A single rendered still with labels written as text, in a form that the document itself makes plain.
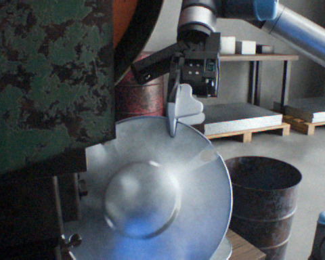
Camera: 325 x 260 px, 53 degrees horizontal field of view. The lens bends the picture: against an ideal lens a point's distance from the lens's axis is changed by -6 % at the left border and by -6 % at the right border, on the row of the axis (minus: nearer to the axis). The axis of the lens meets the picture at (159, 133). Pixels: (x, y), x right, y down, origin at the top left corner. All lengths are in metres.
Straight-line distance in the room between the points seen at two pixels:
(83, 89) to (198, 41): 0.41
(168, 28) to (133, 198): 3.68
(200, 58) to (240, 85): 4.18
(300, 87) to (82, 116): 5.34
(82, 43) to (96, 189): 0.34
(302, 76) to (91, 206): 5.12
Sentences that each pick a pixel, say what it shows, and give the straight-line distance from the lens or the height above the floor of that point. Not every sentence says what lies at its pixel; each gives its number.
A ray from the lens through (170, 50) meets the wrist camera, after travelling 0.64.
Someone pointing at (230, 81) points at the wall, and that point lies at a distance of 4.67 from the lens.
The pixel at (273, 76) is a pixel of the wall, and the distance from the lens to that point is 5.13.
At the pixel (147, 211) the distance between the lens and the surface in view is 0.54.
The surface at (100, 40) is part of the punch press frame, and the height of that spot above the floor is 1.15.
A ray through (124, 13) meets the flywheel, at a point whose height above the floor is 1.19.
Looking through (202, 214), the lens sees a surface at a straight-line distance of 0.53.
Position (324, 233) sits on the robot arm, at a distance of 1.00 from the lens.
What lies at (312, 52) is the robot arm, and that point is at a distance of 0.85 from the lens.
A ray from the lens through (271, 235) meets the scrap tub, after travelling 1.70.
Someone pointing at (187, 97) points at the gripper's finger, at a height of 1.04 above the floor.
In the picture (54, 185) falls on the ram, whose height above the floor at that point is 0.97.
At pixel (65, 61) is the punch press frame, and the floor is 1.13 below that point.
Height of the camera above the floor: 1.16
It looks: 18 degrees down
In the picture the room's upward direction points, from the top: straight up
